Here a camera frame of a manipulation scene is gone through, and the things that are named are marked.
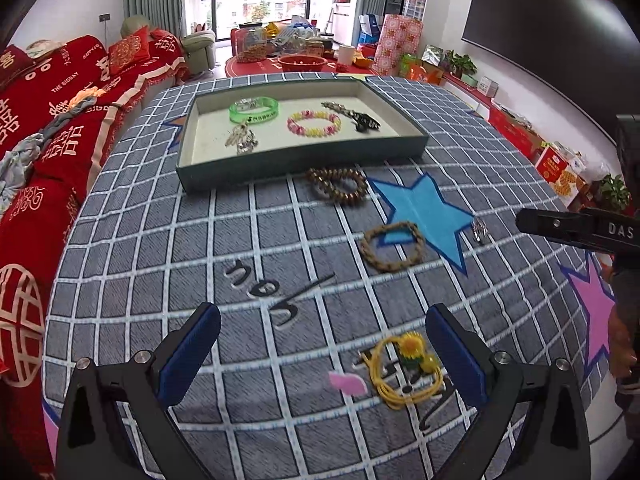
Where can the silver foil bag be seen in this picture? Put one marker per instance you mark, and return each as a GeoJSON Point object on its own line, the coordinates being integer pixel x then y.
{"type": "Point", "coordinates": [432, 54]}

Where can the pile of household clutter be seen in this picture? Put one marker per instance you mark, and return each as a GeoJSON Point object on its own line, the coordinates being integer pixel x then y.
{"type": "Point", "coordinates": [280, 37]}

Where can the green gift bag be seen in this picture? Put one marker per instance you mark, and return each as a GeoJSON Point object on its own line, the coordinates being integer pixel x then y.
{"type": "Point", "coordinates": [411, 66]}

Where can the grey checked star blanket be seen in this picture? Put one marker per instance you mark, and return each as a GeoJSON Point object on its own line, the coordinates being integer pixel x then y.
{"type": "Point", "coordinates": [200, 260]}

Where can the silver hair clip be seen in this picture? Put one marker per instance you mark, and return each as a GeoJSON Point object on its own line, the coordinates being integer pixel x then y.
{"type": "Point", "coordinates": [340, 108]}

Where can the small pink piece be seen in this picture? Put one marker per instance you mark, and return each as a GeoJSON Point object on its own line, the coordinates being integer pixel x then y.
{"type": "Point", "coordinates": [347, 382]}

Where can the large red gift box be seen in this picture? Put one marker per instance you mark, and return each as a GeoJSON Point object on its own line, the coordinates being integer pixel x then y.
{"type": "Point", "coordinates": [515, 132]}

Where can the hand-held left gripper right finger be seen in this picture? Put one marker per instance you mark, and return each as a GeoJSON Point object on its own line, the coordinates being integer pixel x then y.
{"type": "Point", "coordinates": [455, 355]}

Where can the grey knitted cloth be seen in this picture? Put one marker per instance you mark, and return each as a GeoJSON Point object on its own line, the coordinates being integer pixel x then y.
{"type": "Point", "coordinates": [65, 120]}

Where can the red covered sofa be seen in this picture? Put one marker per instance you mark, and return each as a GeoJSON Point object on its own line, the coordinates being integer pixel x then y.
{"type": "Point", "coordinates": [40, 235]}

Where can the small white box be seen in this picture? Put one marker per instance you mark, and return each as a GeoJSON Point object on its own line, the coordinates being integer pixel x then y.
{"type": "Point", "coordinates": [487, 85]}

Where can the shallow grey-green tray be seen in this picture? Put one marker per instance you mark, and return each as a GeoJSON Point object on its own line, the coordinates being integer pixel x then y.
{"type": "Point", "coordinates": [300, 155]}

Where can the white bucket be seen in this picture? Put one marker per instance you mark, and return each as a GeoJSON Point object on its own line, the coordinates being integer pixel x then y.
{"type": "Point", "coordinates": [347, 55]}

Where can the black wall television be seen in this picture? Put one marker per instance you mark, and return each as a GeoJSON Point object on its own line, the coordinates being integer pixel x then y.
{"type": "Point", "coordinates": [540, 35]}

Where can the blue and white box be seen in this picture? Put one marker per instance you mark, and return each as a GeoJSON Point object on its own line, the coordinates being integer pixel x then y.
{"type": "Point", "coordinates": [369, 30]}

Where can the pale green armchair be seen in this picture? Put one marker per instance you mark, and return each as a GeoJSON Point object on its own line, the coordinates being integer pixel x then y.
{"type": "Point", "coordinates": [197, 47]}

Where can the orange cookie box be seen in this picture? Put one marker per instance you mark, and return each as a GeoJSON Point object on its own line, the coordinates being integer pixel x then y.
{"type": "Point", "coordinates": [557, 175]}

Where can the green potted plant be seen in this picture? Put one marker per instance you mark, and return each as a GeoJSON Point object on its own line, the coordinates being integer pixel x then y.
{"type": "Point", "coordinates": [614, 191]}
{"type": "Point", "coordinates": [462, 62]}

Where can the light blue cloth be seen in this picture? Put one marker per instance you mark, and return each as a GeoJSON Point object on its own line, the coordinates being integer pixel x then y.
{"type": "Point", "coordinates": [17, 165]}

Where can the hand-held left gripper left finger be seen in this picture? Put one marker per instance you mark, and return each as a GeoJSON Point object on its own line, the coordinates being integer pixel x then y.
{"type": "Point", "coordinates": [190, 355]}

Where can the red plastic basket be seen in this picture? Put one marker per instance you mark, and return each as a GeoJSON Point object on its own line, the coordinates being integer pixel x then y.
{"type": "Point", "coordinates": [300, 63]}

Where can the red square cushion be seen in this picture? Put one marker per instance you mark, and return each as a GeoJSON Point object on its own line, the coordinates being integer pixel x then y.
{"type": "Point", "coordinates": [127, 52]}

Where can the red patterned wrapped box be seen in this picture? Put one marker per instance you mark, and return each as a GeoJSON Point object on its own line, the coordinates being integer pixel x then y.
{"type": "Point", "coordinates": [397, 42]}

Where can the person's right hand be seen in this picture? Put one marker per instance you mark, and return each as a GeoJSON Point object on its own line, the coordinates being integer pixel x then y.
{"type": "Point", "coordinates": [620, 345]}

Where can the black claw hair clip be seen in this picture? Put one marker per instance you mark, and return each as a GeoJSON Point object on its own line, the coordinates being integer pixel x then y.
{"type": "Point", "coordinates": [365, 122]}

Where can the red round rug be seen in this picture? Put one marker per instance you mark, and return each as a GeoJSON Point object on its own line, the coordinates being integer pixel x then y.
{"type": "Point", "coordinates": [245, 67]}

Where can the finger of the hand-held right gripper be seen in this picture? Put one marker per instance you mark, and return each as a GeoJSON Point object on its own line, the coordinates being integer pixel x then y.
{"type": "Point", "coordinates": [550, 224]}

